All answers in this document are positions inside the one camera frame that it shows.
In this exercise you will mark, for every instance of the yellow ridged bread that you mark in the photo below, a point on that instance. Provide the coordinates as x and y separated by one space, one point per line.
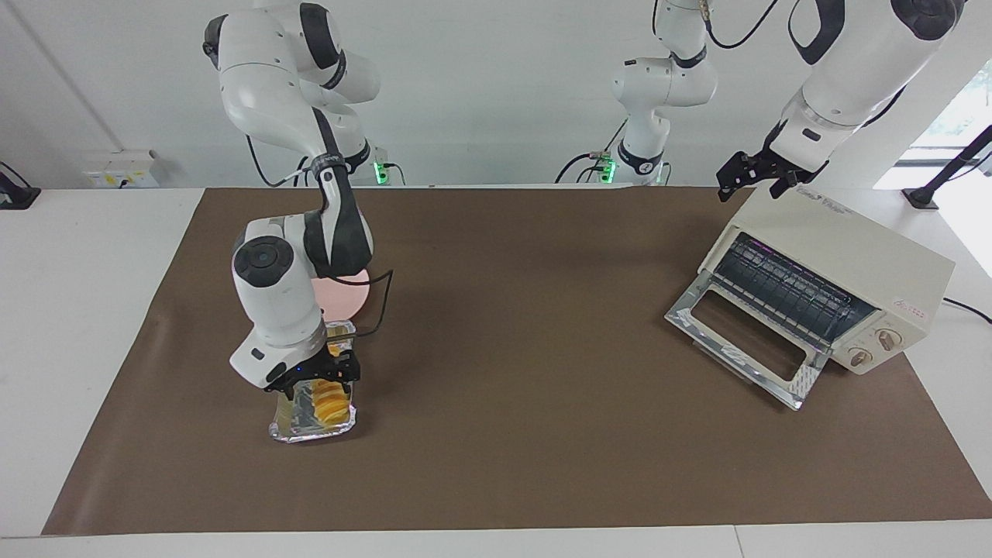
332 407

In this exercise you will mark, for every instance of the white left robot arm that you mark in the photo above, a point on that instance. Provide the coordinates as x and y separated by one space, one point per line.
860 77

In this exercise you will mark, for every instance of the white wall power socket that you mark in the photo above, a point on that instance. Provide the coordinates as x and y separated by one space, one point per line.
116 170

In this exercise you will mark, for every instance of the black clamp base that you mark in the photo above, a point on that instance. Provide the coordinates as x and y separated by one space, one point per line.
15 198

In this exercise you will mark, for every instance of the glass oven door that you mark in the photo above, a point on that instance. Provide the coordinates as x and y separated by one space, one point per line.
697 310

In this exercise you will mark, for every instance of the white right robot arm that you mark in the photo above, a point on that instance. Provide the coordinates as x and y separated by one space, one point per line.
271 302

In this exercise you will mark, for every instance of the cream toaster oven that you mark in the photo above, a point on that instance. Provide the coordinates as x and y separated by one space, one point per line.
876 271

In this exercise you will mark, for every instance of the beige oven knob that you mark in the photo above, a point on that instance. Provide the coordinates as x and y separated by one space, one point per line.
888 339
860 358

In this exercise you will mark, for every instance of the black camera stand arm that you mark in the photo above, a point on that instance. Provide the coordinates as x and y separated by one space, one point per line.
949 170

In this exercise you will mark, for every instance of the aluminium foil tray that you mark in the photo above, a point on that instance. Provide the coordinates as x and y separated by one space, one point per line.
294 426

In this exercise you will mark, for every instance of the brown table mat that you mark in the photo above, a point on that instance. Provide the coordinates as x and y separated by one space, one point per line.
542 449

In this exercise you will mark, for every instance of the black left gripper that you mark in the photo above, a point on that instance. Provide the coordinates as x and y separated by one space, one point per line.
783 164

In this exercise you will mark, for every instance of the bright window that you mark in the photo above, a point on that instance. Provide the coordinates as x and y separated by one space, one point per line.
961 116

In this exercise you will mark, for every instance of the metal oven rack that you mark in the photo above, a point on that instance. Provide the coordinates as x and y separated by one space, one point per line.
790 291

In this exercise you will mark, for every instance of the pink round plate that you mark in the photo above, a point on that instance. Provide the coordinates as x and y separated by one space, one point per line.
345 298

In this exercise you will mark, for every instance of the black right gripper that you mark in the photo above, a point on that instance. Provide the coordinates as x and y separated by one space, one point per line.
325 368

